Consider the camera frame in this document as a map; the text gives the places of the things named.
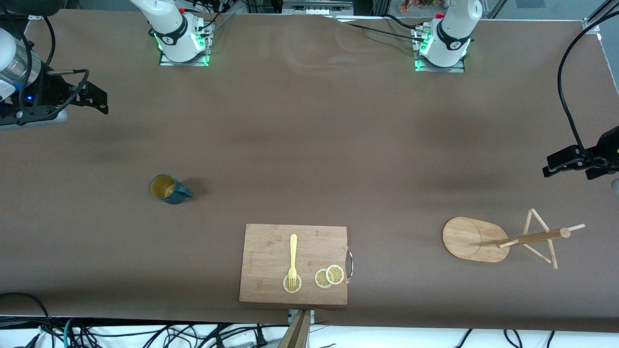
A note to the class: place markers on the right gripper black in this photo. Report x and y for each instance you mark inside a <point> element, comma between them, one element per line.
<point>52,90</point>

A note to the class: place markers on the wooden post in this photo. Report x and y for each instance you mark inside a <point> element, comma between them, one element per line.
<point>296,333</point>

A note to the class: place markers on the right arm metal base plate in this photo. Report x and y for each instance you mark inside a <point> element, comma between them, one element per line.
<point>200,60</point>

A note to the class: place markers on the wooden mug rack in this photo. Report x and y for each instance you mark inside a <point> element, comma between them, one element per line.
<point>471,239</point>

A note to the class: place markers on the wooden cutting board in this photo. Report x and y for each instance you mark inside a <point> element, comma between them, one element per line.
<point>271,251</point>

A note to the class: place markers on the teal cup yellow inside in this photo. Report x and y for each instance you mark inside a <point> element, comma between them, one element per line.
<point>167,189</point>

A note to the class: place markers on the lemon slice under fork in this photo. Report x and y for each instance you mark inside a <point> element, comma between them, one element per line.
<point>286,287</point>

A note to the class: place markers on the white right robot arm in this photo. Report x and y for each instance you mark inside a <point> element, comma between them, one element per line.
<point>174,29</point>

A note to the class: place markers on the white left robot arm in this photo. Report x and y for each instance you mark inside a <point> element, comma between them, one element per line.
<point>452,34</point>

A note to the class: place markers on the brown table cover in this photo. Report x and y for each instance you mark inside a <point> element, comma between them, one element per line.
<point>290,145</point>

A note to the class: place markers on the grey power strip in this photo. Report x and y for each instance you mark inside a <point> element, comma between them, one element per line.
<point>316,7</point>

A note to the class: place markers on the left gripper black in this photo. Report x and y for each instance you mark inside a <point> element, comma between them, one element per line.
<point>606,145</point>

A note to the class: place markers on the yellow plastic fork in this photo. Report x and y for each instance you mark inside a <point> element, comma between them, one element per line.
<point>293,251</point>

